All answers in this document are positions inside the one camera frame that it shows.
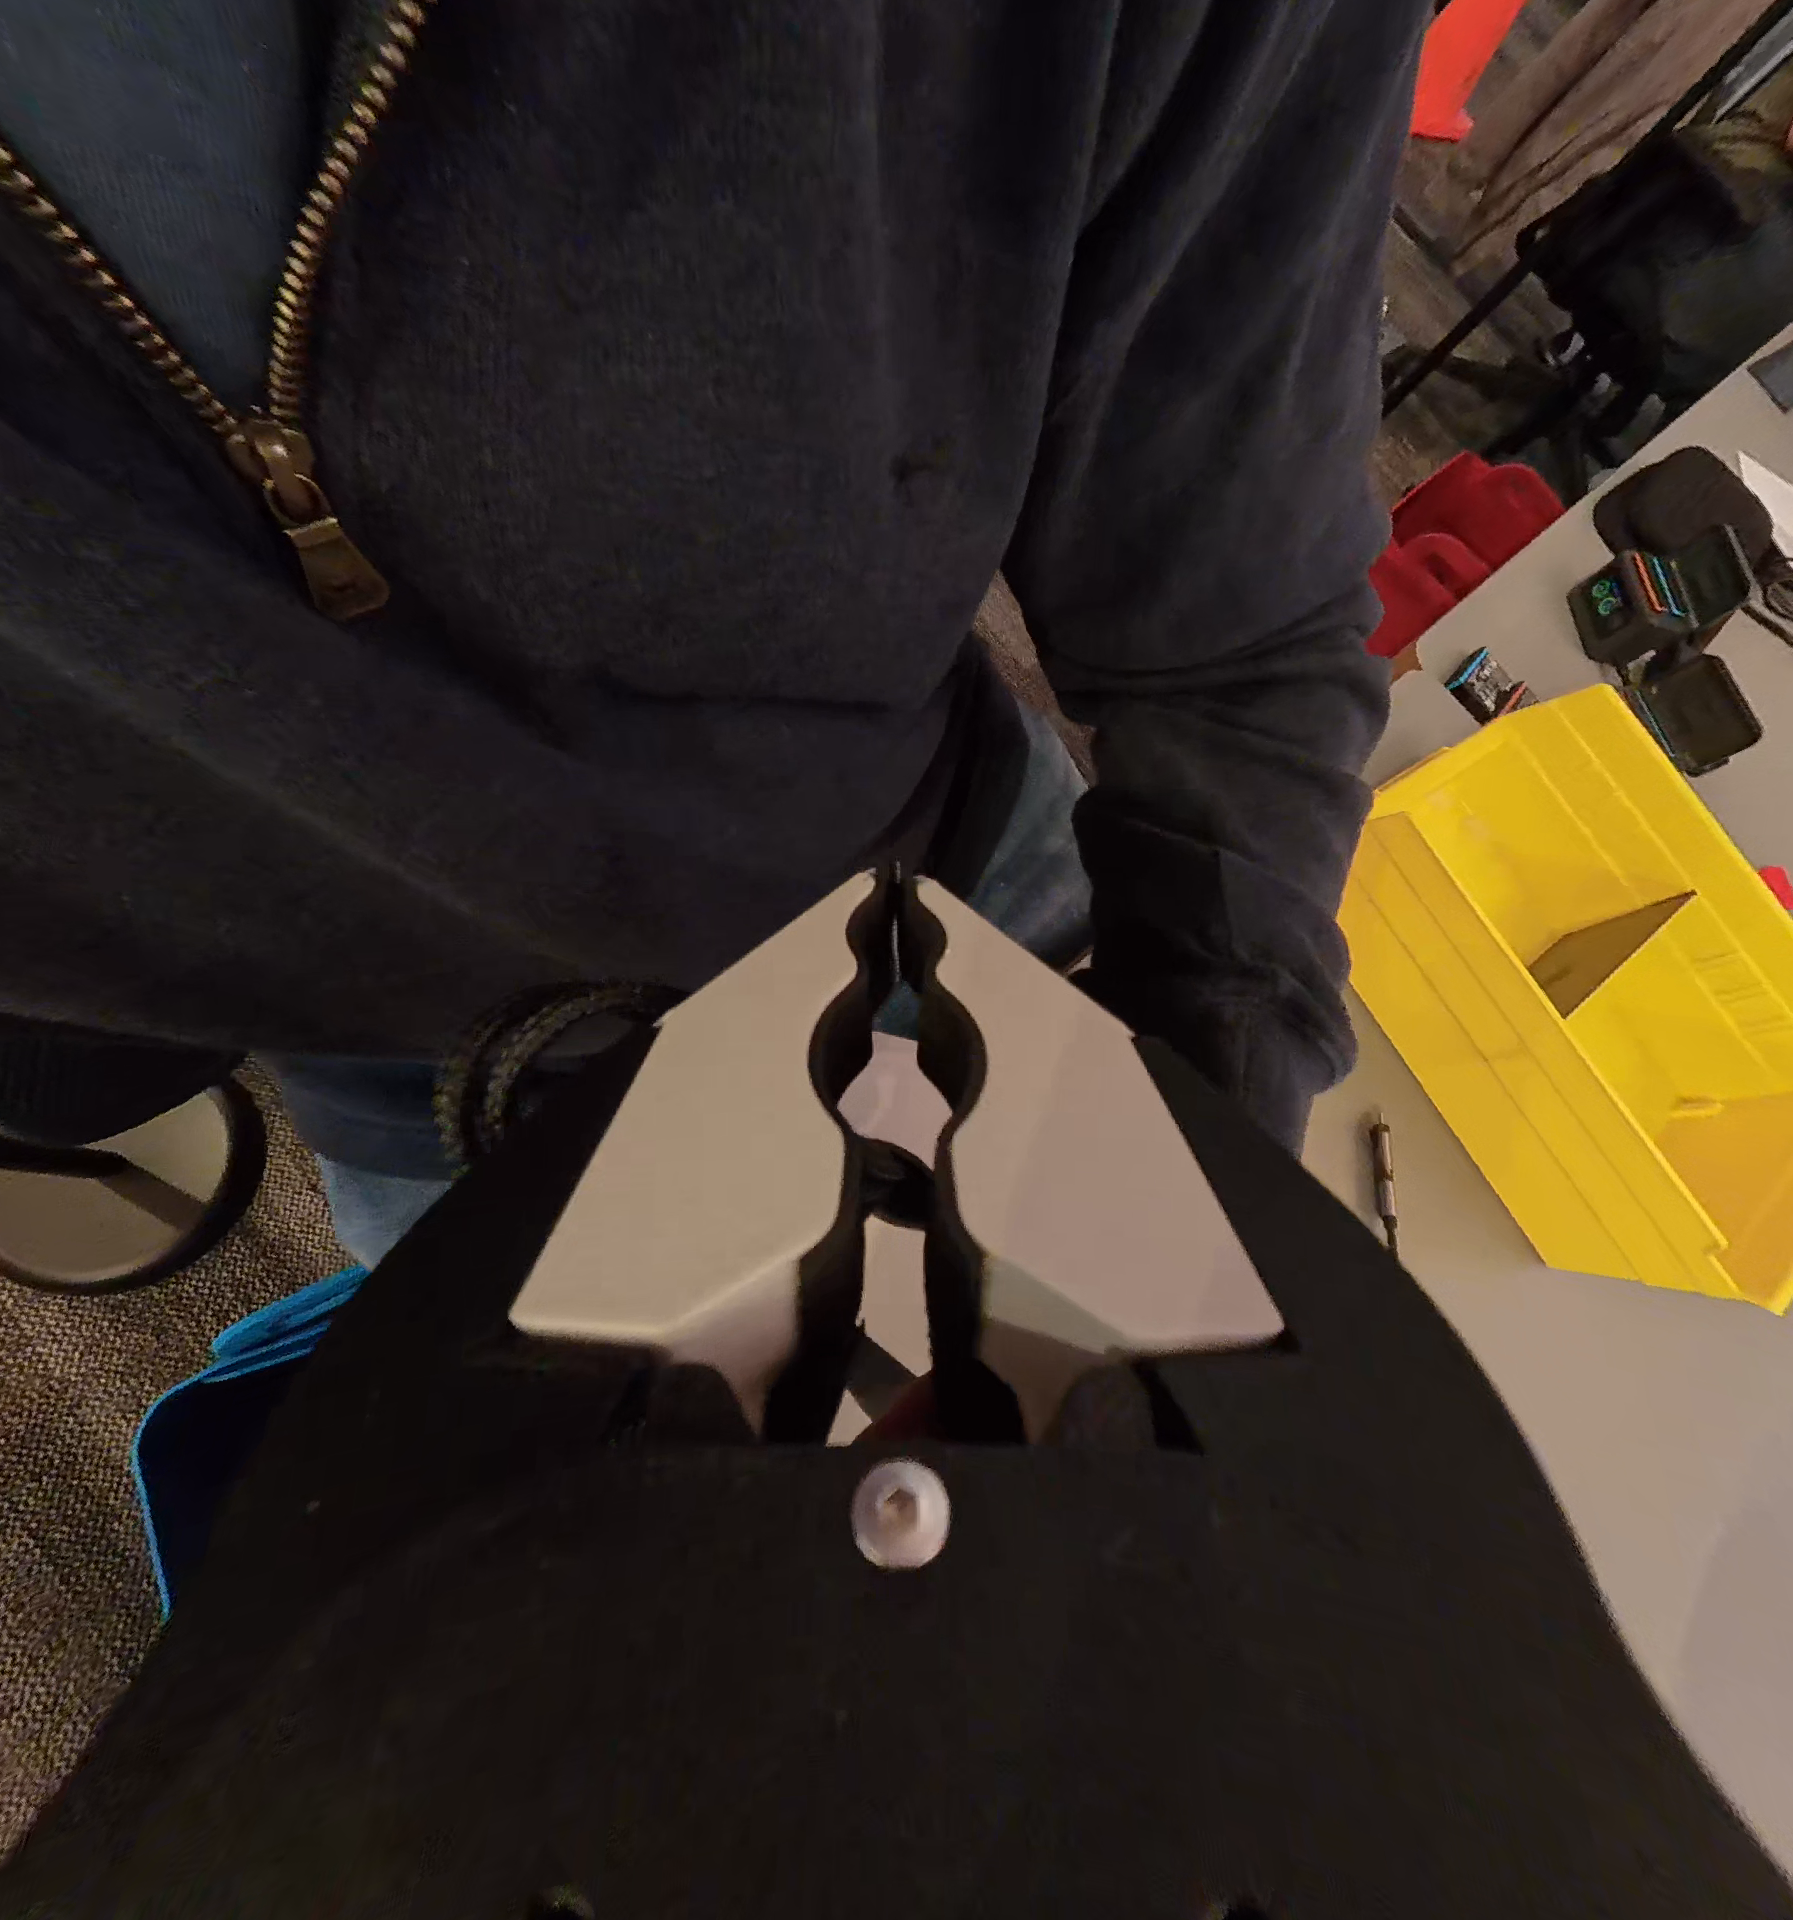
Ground orange traffic cone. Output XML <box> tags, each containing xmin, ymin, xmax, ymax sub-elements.
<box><xmin>1410</xmin><ymin>0</ymin><xmax>1526</xmax><ymax>145</ymax></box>

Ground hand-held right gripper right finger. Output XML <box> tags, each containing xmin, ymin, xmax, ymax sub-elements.
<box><xmin>896</xmin><ymin>876</ymin><xmax>1286</xmax><ymax>1439</ymax></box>

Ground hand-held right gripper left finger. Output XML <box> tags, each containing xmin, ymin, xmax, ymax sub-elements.
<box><xmin>507</xmin><ymin>870</ymin><xmax>898</xmax><ymax>1439</ymax></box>

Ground yellow plastic bin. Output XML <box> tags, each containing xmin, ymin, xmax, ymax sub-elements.
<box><xmin>1335</xmin><ymin>682</ymin><xmax>1793</xmax><ymax>1320</ymax></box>

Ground small dark packet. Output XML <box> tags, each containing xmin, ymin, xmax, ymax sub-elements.
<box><xmin>1443</xmin><ymin>645</ymin><xmax>1538</xmax><ymax>728</ymax></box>

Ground person's left forearm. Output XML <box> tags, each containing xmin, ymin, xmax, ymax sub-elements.
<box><xmin>1002</xmin><ymin>0</ymin><xmax>1437</xmax><ymax>1158</ymax></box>

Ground blue folded cloth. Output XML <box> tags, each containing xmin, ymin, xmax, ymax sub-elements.
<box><xmin>131</xmin><ymin>1267</ymin><xmax>376</xmax><ymax>1625</ymax></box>

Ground black zip pouch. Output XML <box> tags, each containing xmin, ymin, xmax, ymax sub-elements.
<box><xmin>1590</xmin><ymin>445</ymin><xmax>1778</xmax><ymax>560</ymax></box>

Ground red plastic crates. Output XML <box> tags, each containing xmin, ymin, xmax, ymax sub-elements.
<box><xmin>1365</xmin><ymin>452</ymin><xmax>1568</xmax><ymax>662</ymax></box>

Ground black battery charger case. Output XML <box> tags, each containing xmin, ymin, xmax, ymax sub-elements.
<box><xmin>1567</xmin><ymin>525</ymin><xmax>1764</xmax><ymax>671</ymax></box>

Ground person's jeans leg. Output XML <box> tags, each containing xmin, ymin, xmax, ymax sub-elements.
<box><xmin>272</xmin><ymin>697</ymin><xmax>1099</xmax><ymax>1277</ymax></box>

